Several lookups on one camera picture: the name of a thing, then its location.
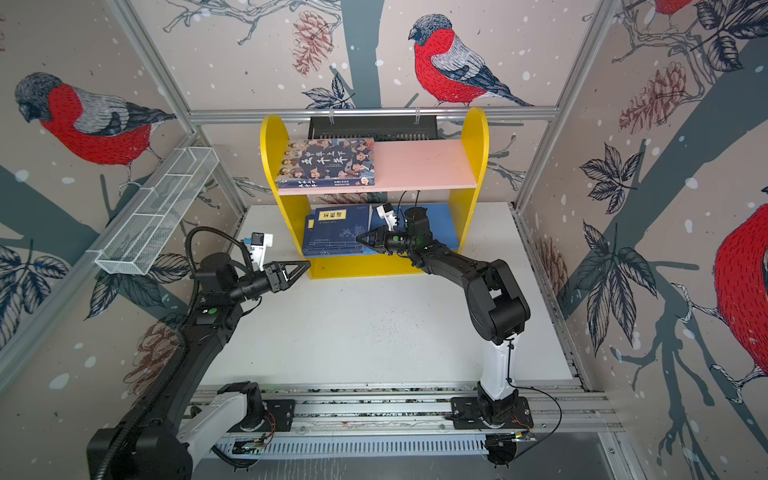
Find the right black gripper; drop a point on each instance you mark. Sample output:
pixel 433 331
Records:
pixel 385 242

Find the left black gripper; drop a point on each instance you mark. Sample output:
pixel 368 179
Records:
pixel 276 270

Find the blue book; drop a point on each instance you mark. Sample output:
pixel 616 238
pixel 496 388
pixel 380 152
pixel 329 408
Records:
pixel 333 231

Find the large illustrated colourful book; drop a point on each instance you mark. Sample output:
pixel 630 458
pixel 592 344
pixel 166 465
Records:
pixel 332 163

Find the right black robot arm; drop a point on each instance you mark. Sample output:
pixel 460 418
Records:
pixel 497 307

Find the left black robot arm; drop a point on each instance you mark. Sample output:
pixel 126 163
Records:
pixel 145 443

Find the yellow pink blue shelf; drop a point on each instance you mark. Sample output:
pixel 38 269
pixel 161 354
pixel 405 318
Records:
pixel 458 166

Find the black vent panel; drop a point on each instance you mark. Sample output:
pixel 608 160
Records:
pixel 380 128

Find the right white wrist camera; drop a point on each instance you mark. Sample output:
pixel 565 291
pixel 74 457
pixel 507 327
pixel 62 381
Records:
pixel 389 215

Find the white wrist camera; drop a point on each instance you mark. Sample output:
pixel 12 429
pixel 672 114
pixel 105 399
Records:
pixel 257 245
pixel 389 215

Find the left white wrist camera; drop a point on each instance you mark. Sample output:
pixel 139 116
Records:
pixel 257 245

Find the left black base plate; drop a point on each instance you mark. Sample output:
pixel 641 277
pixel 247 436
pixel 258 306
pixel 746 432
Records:
pixel 268 416

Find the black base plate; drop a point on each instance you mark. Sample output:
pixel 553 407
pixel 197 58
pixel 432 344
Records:
pixel 268 416
pixel 474 413

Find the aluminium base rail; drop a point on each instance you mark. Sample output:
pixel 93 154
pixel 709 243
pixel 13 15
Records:
pixel 369 422

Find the white wire mesh basket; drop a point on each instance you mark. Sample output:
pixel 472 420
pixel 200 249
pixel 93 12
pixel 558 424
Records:
pixel 142 237

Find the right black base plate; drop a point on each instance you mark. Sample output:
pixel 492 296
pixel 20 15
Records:
pixel 474 413

